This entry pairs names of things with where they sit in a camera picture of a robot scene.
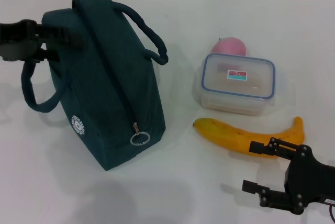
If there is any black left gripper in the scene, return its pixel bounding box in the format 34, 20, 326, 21
0, 19, 84, 64

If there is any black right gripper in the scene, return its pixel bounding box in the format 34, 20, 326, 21
241, 137, 335, 216

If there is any yellow banana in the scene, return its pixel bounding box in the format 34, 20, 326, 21
193, 116, 306, 159

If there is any dark teal insulated lunch bag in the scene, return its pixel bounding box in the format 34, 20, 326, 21
20, 0, 169, 172

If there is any clear plastic food container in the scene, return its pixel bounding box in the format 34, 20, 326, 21
200, 52, 277, 116

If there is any pink apple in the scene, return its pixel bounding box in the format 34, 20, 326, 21
210, 37, 248, 57

